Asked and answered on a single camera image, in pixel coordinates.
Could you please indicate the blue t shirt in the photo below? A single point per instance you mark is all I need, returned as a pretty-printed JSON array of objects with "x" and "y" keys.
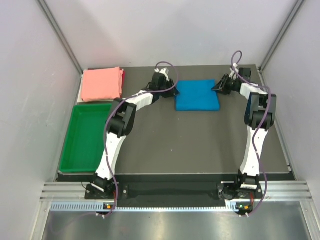
[{"x": 196, "y": 95}]

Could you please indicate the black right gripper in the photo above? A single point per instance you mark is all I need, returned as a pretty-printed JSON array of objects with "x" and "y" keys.
[{"x": 221, "y": 86}]

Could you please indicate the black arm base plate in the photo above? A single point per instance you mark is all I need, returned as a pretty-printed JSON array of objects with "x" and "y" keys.
[{"x": 183, "y": 194}]

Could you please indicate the green plastic tray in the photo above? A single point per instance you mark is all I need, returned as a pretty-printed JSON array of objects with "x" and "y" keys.
[{"x": 83, "y": 146}]

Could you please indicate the aluminium frame rail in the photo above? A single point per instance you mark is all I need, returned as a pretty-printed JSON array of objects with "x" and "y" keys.
[{"x": 74, "y": 191}]

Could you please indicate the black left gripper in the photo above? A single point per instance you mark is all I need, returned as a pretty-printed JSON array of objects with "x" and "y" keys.
[{"x": 171, "y": 92}]

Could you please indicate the folded pink t shirt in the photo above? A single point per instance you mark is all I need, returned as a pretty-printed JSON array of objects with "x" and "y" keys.
[{"x": 101, "y": 84}]

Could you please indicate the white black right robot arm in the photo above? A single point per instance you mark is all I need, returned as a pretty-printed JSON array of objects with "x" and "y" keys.
[{"x": 259, "y": 117}]

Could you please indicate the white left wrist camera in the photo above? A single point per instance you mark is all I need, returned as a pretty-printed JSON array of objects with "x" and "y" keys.
[{"x": 164, "y": 71}]

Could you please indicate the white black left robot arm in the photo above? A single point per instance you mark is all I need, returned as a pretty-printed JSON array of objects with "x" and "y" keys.
[{"x": 119, "y": 125}]

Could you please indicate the folded magenta t shirt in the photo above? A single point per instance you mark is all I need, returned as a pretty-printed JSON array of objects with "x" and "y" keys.
[{"x": 121, "y": 81}]

